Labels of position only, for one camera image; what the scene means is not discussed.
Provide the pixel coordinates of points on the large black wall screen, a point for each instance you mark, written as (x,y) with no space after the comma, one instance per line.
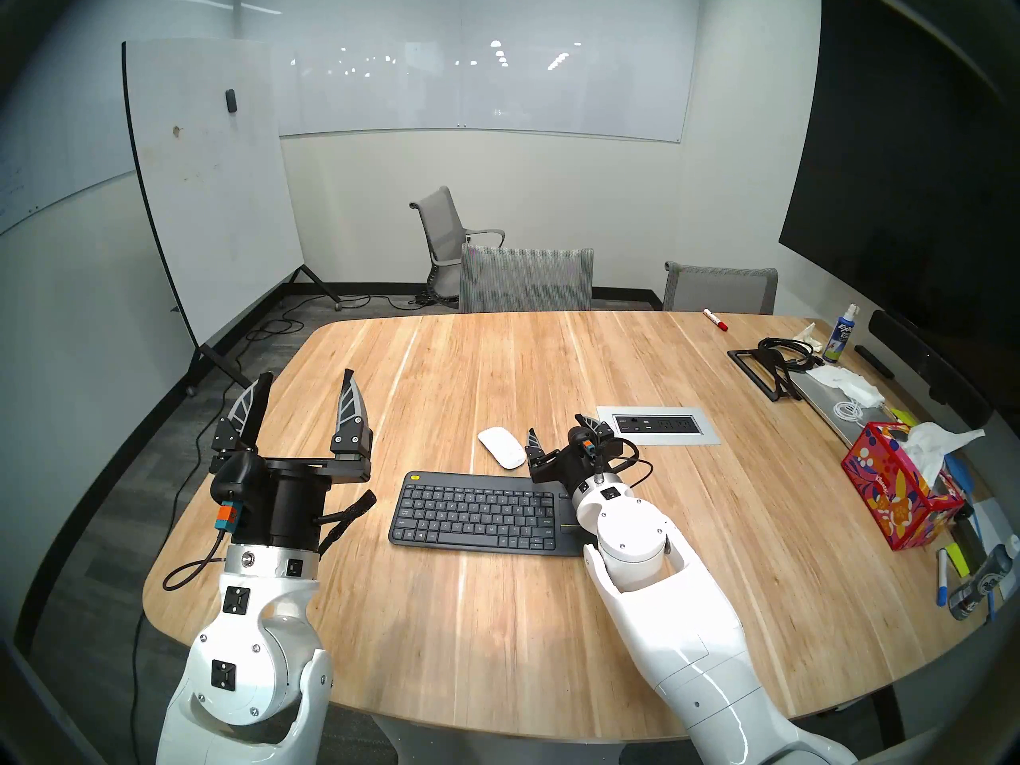
(908,174)

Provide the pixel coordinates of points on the grey fabric-back chair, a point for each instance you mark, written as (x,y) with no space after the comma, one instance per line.
(721,289)

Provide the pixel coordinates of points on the silver closed laptop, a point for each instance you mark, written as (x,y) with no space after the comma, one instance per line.
(833,413)

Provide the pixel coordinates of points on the red whiteboard marker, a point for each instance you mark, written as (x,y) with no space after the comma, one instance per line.
(715,319)

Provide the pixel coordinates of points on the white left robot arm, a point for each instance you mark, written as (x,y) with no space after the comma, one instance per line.
(247,676)

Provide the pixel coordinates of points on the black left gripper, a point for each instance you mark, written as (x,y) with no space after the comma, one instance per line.
(283,504)

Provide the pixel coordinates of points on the black video conference bar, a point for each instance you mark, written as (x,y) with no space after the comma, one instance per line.
(932,369)

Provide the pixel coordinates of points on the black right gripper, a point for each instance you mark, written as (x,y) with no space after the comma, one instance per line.
(575,464)

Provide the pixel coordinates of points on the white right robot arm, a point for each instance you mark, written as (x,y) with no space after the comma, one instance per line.
(677,628)

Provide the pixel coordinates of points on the blue whiteboard marker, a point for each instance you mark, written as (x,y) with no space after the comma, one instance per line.
(943,580)

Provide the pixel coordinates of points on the black and silver can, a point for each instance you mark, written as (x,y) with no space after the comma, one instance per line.
(978,584)

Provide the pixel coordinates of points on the crumpled white tissue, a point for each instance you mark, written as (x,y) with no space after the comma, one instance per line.
(809,335)

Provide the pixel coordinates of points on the whiteboard cleaner spray bottle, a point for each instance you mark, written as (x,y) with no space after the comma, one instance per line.
(839,341)

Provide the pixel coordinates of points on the yellow sticky note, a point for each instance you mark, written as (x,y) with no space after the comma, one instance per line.
(902,417)

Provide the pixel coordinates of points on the wide glass wall whiteboard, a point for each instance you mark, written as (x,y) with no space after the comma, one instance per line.
(494,54)

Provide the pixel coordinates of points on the white computer mouse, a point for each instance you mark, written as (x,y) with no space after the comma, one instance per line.
(502,447)

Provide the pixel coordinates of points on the floral red tissue box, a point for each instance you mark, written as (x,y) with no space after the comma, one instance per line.
(892,488)

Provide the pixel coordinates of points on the black laptop stand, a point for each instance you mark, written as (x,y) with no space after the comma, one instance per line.
(769,377)

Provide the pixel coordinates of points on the rolling white whiteboard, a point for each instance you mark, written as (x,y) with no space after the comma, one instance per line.
(215,190)

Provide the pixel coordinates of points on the grey mesh-back chair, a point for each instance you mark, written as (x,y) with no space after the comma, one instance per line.
(526,279)

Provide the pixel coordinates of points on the grey swivel office chair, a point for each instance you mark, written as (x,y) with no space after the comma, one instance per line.
(440,221)

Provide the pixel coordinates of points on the silver table power outlet box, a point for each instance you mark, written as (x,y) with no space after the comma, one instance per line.
(658,425)

